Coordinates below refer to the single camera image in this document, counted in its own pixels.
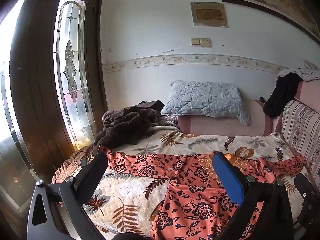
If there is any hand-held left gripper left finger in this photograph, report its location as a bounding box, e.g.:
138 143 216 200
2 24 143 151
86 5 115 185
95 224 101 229
27 151 113 240

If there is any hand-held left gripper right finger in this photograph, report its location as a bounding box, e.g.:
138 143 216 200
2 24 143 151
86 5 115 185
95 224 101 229
212 152 295 240

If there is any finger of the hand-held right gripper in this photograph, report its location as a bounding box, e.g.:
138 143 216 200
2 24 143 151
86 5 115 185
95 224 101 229
294 173 320 230

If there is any orange floral garment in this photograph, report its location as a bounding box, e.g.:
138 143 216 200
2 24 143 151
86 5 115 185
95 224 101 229
99 146 307 240

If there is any brown ruffled bed cover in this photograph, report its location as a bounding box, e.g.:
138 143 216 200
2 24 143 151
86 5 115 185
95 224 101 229
51 152 87 184

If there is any cream leaf-print blanket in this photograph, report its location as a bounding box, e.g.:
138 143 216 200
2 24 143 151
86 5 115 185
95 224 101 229
51 124 311 240

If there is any pink sofa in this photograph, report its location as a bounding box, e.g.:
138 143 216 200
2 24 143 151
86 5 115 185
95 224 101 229
177 76 320 183

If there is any brown fuzzy cloth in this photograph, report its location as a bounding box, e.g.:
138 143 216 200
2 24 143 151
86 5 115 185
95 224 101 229
94 100 176 149

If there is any grey quilted pillow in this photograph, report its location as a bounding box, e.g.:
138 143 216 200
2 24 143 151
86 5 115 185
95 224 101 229
161 80 251 126

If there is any wooden door with stained glass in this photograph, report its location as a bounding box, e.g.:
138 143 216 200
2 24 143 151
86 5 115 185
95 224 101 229
0 0 106 205

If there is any black garment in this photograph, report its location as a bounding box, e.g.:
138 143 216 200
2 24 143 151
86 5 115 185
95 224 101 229
263 72 304 118

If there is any white crumpled cloth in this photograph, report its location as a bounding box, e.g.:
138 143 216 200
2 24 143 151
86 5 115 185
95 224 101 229
278 60 320 82

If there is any black charger with cable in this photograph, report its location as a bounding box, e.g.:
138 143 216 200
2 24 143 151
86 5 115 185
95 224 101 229
74 149 98 167

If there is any beige light switch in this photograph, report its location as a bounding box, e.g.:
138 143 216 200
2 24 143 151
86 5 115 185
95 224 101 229
191 37 211 48

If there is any wall plaque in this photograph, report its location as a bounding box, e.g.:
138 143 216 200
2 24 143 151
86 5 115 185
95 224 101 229
190 1 228 28

